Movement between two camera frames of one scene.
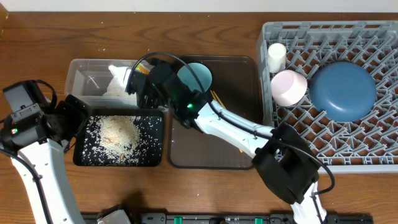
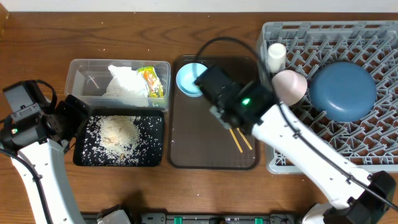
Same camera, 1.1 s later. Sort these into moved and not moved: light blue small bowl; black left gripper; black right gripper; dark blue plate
Moved: black right gripper
Not moved: light blue small bowl; black left gripper; dark blue plate
